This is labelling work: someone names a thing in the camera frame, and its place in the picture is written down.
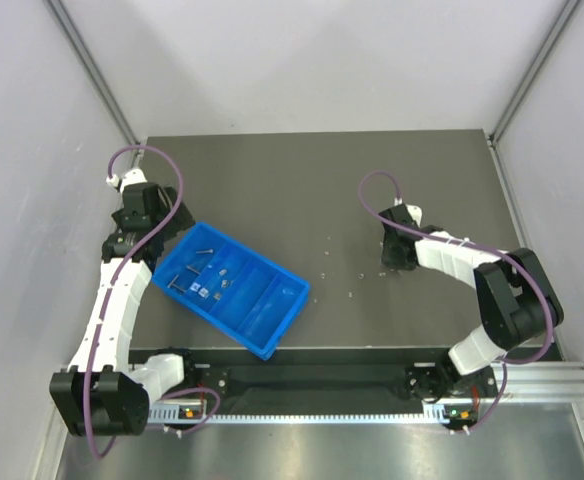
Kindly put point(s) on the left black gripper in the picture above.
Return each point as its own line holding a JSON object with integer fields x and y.
{"x": 178, "y": 215}

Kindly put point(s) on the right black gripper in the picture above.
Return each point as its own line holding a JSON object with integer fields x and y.
{"x": 395, "y": 253}

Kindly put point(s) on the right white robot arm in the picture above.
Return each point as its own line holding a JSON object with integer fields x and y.
{"x": 515, "y": 297}

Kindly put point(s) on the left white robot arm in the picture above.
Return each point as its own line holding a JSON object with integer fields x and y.
{"x": 99, "y": 393}

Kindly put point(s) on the blue compartment bin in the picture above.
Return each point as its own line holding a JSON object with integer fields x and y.
{"x": 261, "y": 303}

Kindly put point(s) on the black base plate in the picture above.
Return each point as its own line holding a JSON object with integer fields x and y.
{"x": 399, "y": 381}

